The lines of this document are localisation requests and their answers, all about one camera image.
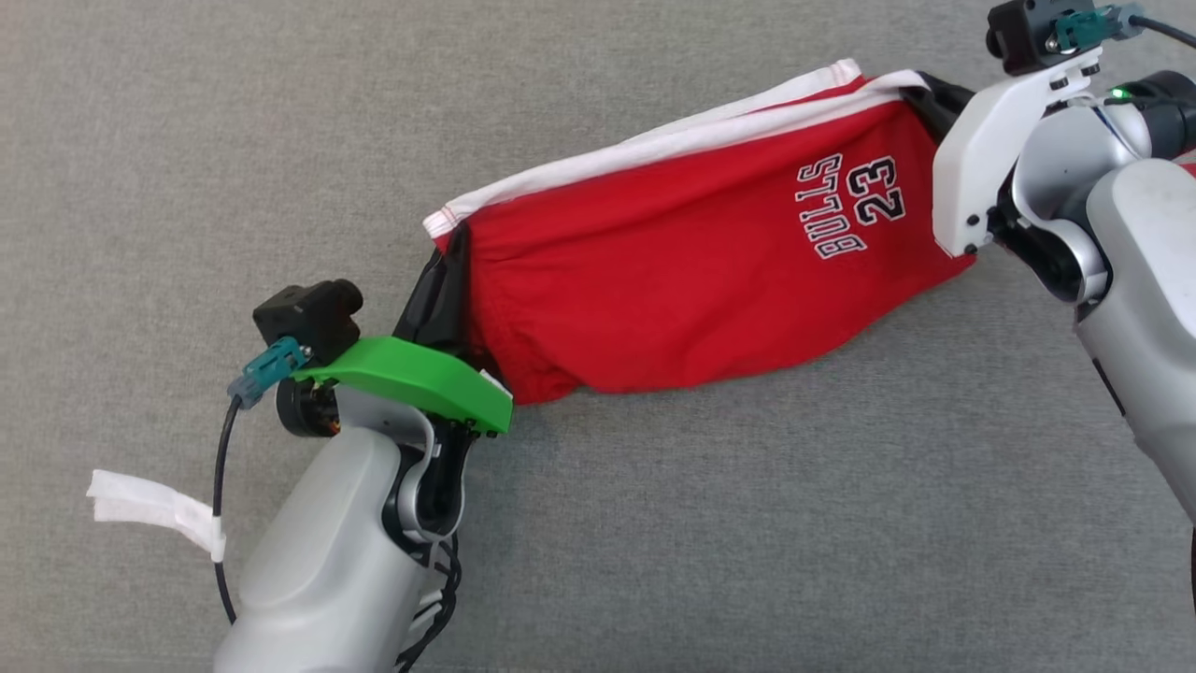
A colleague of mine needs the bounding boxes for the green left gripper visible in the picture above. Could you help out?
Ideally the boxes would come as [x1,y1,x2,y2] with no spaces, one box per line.
[292,227,515,438]

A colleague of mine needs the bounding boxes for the teal left camera connector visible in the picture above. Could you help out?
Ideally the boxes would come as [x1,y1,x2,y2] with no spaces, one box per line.
[227,336,311,410]

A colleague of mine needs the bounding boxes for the red white basketball shorts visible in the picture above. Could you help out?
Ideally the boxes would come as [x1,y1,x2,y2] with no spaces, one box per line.
[422,58,977,407]

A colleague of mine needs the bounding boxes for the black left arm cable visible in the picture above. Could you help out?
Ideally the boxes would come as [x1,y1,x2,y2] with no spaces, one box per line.
[212,393,249,625]

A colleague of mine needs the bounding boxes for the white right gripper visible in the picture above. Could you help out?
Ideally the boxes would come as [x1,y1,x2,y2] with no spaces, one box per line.
[911,45,1105,260]

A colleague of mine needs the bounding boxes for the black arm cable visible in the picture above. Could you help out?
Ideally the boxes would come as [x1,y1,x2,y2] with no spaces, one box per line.
[1126,13,1196,50]
[212,393,249,625]

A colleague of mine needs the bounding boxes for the grey fabric sofa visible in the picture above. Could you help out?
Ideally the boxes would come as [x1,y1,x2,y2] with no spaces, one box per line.
[0,0,1196,673]

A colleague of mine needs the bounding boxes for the white left cable tag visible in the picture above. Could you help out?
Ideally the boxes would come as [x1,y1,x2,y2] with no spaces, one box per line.
[86,468,228,564]

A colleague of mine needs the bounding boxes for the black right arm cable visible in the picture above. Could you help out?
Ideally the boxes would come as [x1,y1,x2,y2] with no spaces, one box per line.
[1126,13,1196,50]

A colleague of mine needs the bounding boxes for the teal right camera connector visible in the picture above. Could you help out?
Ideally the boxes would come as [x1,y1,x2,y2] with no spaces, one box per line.
[1054,5,1146,54]

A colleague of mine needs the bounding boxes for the teal camera connector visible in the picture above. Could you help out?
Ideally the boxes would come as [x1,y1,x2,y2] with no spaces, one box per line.
[227,336,311,410]
[1054,5,1146,54]

